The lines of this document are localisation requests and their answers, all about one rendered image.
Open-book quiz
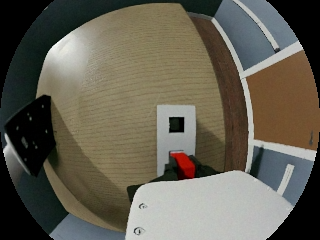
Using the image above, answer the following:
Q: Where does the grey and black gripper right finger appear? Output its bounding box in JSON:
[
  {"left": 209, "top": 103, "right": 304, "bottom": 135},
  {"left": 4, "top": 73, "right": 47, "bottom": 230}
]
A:
[{"left": 188, "top": 155, "right": 225, "bottom": 179}]

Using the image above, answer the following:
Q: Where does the red and grey pin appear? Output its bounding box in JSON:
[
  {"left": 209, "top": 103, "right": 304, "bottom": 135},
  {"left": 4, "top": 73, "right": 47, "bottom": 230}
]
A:
[{"left": 169, "top": 150, "right": 195, "bottom": 181}]

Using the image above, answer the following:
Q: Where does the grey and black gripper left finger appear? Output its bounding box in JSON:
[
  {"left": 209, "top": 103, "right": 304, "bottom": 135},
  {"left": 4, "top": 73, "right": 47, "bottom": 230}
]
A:
[{"left": 127, "top": 156, "right": 178, "bottom": 205}]

